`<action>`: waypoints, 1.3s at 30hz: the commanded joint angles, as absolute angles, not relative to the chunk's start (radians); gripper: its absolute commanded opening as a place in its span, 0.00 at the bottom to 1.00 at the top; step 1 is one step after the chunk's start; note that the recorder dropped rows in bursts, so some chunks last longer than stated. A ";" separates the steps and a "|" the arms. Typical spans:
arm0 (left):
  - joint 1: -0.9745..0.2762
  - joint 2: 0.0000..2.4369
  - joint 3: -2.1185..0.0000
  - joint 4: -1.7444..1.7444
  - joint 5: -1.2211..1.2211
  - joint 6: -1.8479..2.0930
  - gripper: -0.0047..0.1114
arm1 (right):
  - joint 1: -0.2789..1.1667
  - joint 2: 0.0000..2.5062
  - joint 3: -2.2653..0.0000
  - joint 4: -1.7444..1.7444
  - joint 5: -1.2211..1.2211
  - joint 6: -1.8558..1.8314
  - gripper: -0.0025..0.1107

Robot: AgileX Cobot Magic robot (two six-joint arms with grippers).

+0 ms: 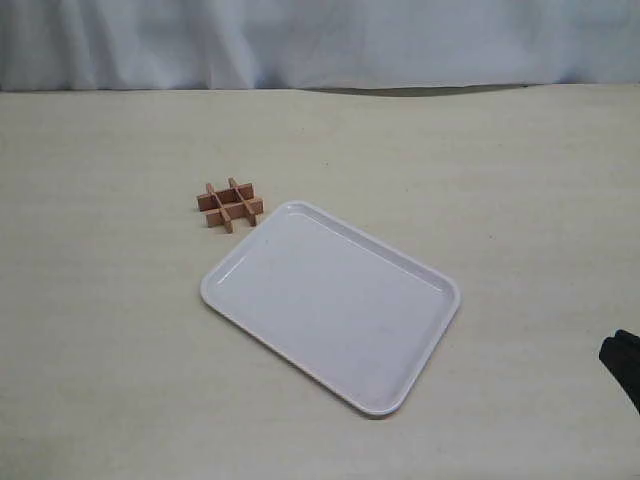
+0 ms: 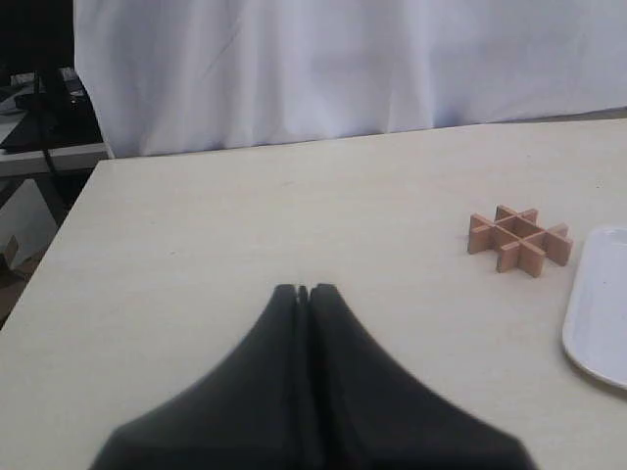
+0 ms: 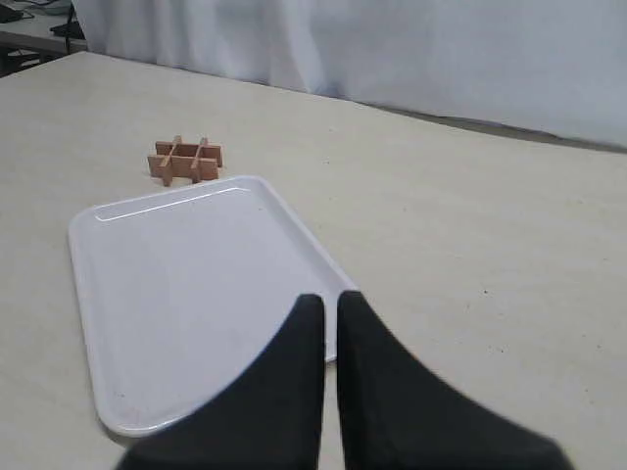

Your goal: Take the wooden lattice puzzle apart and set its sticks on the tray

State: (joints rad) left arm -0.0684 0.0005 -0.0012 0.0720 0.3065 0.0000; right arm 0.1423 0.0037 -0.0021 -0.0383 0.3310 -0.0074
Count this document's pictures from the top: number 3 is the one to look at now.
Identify notched wooden block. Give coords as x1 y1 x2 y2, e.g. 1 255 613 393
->
155 141 223 167
147 155 218 180

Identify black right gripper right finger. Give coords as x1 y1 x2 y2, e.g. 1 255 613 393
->
336 291 572 469

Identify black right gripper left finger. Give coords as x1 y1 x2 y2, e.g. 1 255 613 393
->
118 294 325 469

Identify grey side desk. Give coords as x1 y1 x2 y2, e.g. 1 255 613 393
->
1 1 88 77

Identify light brown wooden block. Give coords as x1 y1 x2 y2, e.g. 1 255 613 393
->
160 135 182 187

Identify white plastic tray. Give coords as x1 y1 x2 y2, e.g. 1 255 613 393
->
68 175 354 438

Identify white backdrop curtain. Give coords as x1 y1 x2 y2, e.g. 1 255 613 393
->
74 1 626 146

